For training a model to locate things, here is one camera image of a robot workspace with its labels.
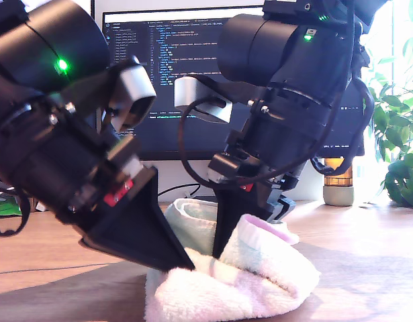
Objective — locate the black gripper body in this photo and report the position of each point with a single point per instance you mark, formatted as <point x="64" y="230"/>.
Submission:
<point x="51" y="161"/>
<point x="280" y="141"/>

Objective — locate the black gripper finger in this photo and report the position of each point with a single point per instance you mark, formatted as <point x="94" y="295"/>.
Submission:
<point x="233" y="208"/>
<point x="281" y="208"/>
<point x="142" y="228"/>

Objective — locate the pastel checked tea towel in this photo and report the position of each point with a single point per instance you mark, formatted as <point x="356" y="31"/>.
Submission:
<point x="260" y="278"/>

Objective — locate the white box with teal edge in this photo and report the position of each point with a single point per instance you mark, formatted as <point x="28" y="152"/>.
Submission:
<point x="40" y="206"/>

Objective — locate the amber bottle in green cup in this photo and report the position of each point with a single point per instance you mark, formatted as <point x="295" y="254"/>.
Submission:
<point x="338" y="198"/>

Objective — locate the green pouch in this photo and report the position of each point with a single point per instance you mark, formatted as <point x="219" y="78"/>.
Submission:
<point x="3" y="208"/>

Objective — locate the small white blue-barred device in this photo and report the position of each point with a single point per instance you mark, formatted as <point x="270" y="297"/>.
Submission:
<point x="360" y="171"/>

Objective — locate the green leafy houseplant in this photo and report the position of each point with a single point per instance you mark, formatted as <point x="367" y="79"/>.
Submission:
<point x="399" y="181"/>

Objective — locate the black Huawei monitor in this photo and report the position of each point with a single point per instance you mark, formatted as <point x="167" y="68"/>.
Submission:
<point x="192" y="43"/>

